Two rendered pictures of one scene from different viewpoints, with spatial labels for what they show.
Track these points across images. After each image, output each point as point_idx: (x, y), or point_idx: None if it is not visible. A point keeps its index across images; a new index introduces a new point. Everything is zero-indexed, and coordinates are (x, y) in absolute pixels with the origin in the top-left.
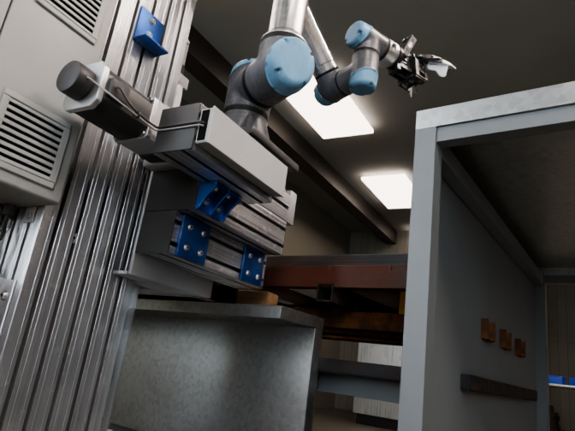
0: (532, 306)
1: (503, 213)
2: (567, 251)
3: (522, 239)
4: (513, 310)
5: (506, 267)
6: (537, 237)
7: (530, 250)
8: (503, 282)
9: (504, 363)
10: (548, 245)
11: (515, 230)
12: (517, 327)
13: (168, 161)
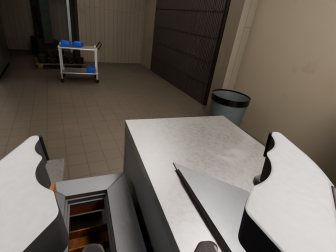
0: (127, 156)
1: (188, 245)
2: (167, 142)
3: (155, 172)
4: (143, 221)
5: (153, 223)
6: (169, 173)
7: (144, 148)
8: (156, 247)
9: None
10: (165, 156)
11: (164, 193)
12: (139, 218)
13: None
